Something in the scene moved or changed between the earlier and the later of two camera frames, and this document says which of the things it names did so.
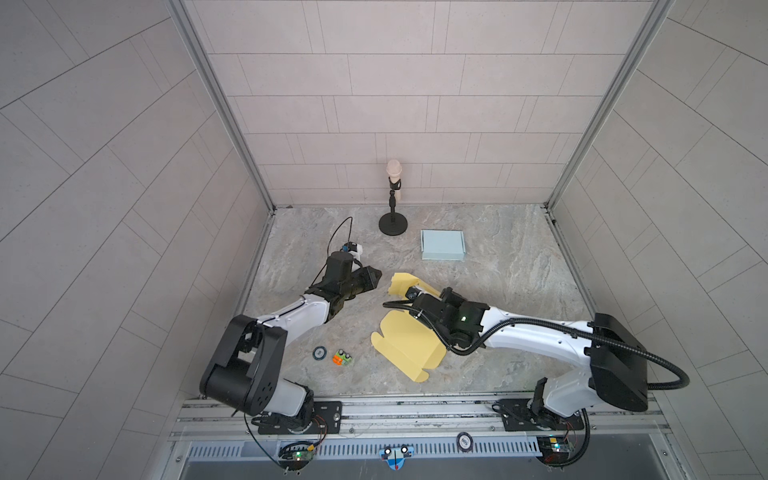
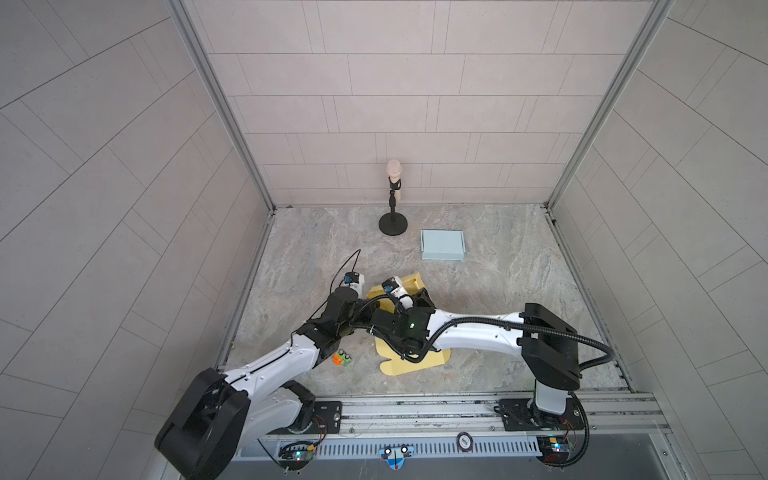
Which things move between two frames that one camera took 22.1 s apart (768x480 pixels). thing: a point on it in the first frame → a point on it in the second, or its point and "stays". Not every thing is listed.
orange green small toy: x=342 y=358 stays
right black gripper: x=446 y=299 → x=419 y=302
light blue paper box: x=439 y=245 stays
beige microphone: x=394 y=170 stays
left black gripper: x=369 y=282 → x=366 y=308
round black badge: x=464 y=442 stays
